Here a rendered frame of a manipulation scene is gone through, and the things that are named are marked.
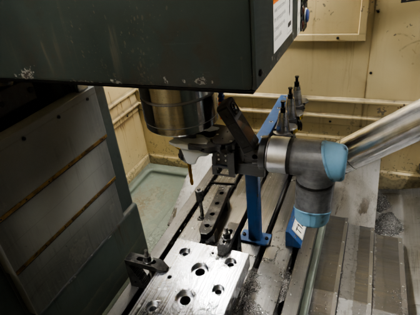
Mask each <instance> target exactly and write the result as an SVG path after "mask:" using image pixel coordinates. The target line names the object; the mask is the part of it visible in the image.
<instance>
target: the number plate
mask: <svg viewBox="0 0 420 315"><path fill-rule="evenodd" d="M292 230H293V231H294V233H295V234H296V235H297V236H298V237H299V238H300V239H301V240H303V237H304V232H305V230H306V227H305V226H302V225H301V224H299V223H298V222H297V221H296V218H295V220H294V223H293V226H292Z"/></svg>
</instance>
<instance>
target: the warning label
mask: <svg viewBox="0 0 420 315"><path fill-rule="evenodd" d="M292 21H293V0H273V48H274V53H275V52H276V51H277V50H278V49H279V47H280V46H281V44H282V43H283V42H284V41H285V40H286V38H287V37H288V36H289V35H290V34H291V33H292Z"/></svg>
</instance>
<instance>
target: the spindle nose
mask: <svg viewBox="0 0 420 315"><path fill-rule="evenodd" d="M138 91H139V96H140V100H141V106H142V112H143V116H144V120H145V122H146V126H147V128H148V129H149V130H150V131H151V132H152V133H154V134H157V135H160V136H166V137H183V136H190V135H193V134H197V133H200V132H203V131H205V130H207V129H209V128H210V127H211V126H212V125H213V124H214V123H215V122H216V121H217V120H218V112H217V111H216V110H217V107H218V94H217V93H216V92H199V91H177V90H164V89H141V88H138Z"/></svg>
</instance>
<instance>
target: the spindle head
mask: <svg viewBox="0 0 420 315"><path fill-rule="evenodd" d="M297 1H298V0H292V33H291V34H290V35H289V36H288V37H287V38H286V40H285V41H284V42H283V43H282V44H281V46H280V47H279V49H278V50H277V51H276V52H275V53H274V48H273V0H0V81H13V82H25V83H48V84H71V85H83V86H106V87H118V88H141V89H164V90H177V91H199V92H211V93H234V94H254V93H255V92H256V90H257V89H258V88H259V86H260V85H261V84H262V82H263V81H264V80H265V78H266V77H267V76H268V74H269V73H270V72H271V70H272V69H273V67H274V66H275V65H276V64H277V62H278V61H279V60H280V58H281V57H282V55H283V54H284V53H285V52H286V50H287V49H288V47H289V46H290V45H291V43H292V42H293V41H294V40H295V38H296V37H297Z"/></svg>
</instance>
